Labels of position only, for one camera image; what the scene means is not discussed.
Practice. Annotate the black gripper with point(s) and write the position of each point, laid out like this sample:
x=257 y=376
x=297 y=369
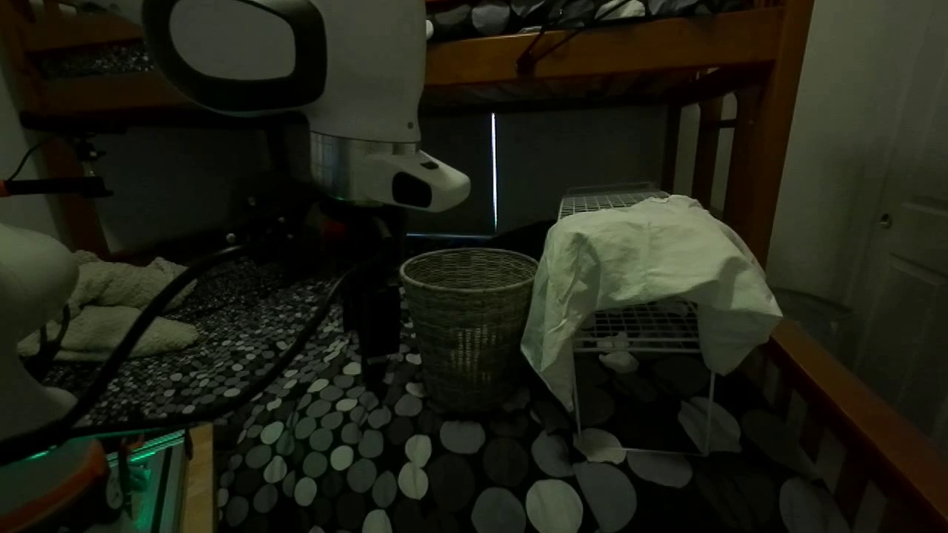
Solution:
x=370 y=246

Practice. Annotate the white pillowcase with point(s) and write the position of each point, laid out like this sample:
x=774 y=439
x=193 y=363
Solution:
x=642 y=256

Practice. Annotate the woven wicker basket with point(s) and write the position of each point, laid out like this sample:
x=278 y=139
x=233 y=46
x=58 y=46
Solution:
x=470 y=314

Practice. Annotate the black grey dotted bedspread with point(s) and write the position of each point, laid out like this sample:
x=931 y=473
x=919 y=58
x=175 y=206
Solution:
x=396 y=462

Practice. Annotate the wooden plank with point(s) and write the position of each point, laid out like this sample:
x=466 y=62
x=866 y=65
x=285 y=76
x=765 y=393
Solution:
x=199 y=484

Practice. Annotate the white flat pillow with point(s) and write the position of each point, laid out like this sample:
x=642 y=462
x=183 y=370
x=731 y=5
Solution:
x=119 y=332

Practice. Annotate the white crumpled cloth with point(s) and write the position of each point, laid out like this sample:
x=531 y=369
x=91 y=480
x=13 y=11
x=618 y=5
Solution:
x=119 y=279

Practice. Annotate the green lit plastic box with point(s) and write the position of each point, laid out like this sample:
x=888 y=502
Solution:
x=149 y=484

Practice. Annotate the black metal bar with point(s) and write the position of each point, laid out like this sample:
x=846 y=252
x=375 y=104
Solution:
x=48 y=187

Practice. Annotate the clear plastic bin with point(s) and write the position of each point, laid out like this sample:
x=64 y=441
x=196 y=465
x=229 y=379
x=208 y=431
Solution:
x=818 y=322

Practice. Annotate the white panel door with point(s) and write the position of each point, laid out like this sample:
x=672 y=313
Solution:
x=909 y=216

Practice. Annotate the wooden bunk bed frame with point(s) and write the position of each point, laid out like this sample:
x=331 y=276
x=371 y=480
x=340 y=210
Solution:
x=593 y=48

